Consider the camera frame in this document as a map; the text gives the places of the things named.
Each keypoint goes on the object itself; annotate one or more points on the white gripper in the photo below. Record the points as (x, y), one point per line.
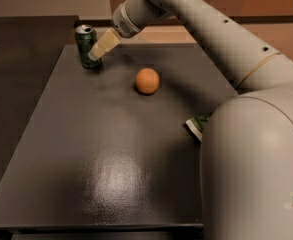
(125, 21)

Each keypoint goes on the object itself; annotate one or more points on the green soda can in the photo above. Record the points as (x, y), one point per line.
(86, 37)

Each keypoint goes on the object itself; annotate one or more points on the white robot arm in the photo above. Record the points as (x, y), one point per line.
(246, 156)

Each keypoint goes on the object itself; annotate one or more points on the orange fruit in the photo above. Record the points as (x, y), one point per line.
(147, 81)

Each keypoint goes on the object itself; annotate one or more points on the green Kettle chips bag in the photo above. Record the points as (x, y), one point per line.
(197, 125)

